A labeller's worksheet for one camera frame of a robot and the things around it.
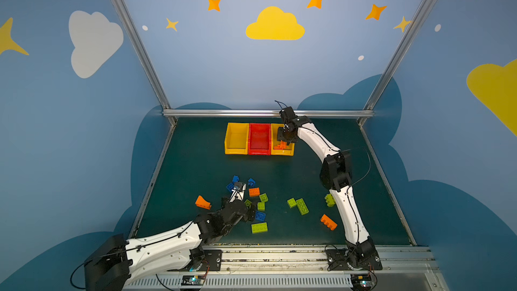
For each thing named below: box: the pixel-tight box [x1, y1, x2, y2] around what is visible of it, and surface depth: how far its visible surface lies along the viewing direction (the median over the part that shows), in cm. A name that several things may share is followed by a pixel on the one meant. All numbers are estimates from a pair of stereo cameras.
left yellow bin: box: [224, 122, 250, 155], surface depth 112 cm
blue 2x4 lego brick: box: [255, 210, 266, 222], surface depth 86 cm
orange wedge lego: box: [195, 195, 212, 211], surface depth 88 cm
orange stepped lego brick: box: [320, 214, 338, 232], surface depth 84 cm
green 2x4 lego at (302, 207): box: [295, 198, 310, 216], surface depth 88 cm
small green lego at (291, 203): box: [286, 197, 297, 209], surface depth 90 cm
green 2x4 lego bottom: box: [251, 222, 268, 234], surface depth 82 cm
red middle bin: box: [248, 123, 272, 156], surface depth 112 cm
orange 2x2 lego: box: [248, 187, 261, 198], surface depth 92 cm
